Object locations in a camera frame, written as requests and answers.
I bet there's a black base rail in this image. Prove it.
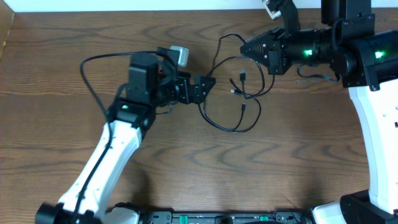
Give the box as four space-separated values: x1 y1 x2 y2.
108 202 315 224

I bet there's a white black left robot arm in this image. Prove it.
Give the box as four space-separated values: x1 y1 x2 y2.
35 46 216 223

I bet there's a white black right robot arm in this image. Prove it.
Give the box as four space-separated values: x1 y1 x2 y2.
240 0 397 223

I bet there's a wooden side panel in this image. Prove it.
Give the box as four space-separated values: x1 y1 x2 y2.
0 0 15 58

